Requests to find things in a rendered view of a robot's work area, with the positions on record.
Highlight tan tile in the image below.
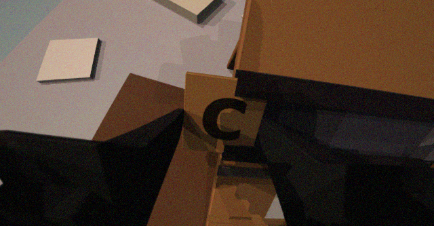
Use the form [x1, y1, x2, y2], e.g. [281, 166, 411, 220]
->
[182, 71, 268, 153]

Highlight white paper ticket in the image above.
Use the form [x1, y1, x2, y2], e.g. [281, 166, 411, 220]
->
[265, 194, 284, 219]

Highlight beige flat square tile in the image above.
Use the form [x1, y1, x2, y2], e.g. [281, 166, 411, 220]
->
[36, 38, 100, 83]

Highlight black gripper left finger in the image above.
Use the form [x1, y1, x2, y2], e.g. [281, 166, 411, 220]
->
[0, 109, 184, 226]

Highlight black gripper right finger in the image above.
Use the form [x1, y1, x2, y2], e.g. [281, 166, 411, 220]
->
[258, 117, 434, 226]

